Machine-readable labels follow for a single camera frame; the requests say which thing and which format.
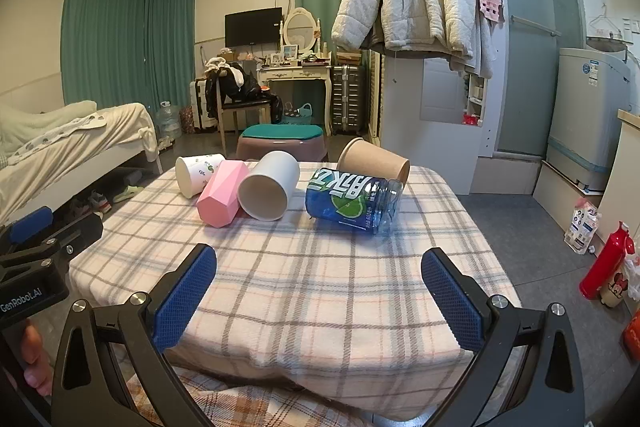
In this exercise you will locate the frosted glass door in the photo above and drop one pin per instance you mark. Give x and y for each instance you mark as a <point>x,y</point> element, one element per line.
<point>525,57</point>

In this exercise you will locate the white printed bag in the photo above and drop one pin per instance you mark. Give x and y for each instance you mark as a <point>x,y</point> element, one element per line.
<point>582,224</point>

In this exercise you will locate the green seat cushion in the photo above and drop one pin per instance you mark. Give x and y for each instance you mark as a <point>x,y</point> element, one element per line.
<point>282,131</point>

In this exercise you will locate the blue-label plastic bottle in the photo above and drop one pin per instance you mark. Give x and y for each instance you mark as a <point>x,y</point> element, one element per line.
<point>340,203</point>

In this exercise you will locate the wooden chair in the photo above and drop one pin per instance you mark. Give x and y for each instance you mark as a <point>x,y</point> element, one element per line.
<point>245,107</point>

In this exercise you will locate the white wardrobe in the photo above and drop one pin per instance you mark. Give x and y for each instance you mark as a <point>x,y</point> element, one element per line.
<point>435,107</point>

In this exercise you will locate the person's left hand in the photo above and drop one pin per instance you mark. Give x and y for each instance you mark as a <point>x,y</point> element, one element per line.
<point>36,364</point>

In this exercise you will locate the pile of clothes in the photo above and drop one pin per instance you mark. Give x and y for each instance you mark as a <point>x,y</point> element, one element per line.
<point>232,77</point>

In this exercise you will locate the pink faceted cup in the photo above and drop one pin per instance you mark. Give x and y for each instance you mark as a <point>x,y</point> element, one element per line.
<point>220,197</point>

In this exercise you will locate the white picture frame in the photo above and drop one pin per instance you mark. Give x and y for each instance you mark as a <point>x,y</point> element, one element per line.
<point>290,52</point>

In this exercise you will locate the silver suitcase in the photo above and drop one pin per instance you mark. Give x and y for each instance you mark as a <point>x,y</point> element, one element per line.
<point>348,99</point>

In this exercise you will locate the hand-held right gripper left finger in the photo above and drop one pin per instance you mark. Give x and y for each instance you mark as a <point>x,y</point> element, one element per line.
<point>184,298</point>

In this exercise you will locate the white platform block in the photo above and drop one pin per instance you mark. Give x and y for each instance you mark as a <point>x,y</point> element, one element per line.
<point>562,184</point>

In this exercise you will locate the white washing machine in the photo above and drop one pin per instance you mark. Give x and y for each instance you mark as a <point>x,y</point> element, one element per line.
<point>585,117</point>

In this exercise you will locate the white floral paper cup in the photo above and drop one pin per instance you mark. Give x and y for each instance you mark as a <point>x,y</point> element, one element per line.
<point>192,174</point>

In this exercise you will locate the red patterned bag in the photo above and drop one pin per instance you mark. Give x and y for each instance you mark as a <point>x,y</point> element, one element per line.
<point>186,121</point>

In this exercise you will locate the mauve plastic stool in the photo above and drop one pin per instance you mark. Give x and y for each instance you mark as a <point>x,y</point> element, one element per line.
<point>250,149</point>

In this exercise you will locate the bed with beige bedding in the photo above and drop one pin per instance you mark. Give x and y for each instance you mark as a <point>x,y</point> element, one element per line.
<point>65,147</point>

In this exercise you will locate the red water bottle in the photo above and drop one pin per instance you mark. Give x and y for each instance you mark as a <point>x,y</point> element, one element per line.
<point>602,264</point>

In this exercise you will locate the teal basket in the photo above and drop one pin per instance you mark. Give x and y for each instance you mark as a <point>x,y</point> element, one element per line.
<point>297,114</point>

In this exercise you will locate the white counter cabinet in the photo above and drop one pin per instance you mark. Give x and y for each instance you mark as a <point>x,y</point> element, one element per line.
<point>622,167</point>

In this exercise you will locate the wide green curtain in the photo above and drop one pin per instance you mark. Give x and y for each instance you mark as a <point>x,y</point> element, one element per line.
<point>102,39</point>

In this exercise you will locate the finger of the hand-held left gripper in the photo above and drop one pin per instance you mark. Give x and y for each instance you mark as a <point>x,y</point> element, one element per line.
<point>80,231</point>
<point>31,218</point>

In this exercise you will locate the orange packet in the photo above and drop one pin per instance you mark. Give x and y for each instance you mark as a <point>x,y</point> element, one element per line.
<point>632,337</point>

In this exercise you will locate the plain white cup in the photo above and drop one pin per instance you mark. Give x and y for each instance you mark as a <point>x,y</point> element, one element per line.
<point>281,167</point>

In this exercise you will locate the narrow green curtain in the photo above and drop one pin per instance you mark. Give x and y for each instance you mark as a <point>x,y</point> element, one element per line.
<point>170,37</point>

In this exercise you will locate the white vanity table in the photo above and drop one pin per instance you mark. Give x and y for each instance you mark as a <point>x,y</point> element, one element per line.
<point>295,74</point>

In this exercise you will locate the green slippers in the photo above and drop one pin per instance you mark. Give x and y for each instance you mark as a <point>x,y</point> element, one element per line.
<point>127,193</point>

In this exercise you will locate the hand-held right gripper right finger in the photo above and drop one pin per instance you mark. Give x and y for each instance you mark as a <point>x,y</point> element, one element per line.
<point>452,302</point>

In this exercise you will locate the grey sneakers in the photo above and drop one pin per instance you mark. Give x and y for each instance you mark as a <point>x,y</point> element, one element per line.
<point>95,203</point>

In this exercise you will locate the brown paper cup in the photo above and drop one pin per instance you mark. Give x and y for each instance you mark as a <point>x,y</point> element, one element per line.
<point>372,157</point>

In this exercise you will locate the clear water jug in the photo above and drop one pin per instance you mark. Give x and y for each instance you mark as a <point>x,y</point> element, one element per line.
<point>169,121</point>

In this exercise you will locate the oval white mirror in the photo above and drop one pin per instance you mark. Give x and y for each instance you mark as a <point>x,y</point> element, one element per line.
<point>300,27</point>

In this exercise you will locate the plaid tablecloth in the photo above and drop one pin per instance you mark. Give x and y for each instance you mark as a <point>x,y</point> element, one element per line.
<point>310,287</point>

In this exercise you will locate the brown plaid cloth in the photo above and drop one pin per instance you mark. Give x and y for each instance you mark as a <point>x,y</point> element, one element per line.
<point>225,402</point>

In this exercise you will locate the cartoon print cup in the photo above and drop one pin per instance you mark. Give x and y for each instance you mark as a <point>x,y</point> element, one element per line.
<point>615,289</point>

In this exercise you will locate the black television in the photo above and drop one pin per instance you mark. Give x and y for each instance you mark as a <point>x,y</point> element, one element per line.
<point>252,27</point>

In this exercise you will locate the grey hanging garment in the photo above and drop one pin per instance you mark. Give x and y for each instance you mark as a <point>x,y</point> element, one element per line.
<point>480,49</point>

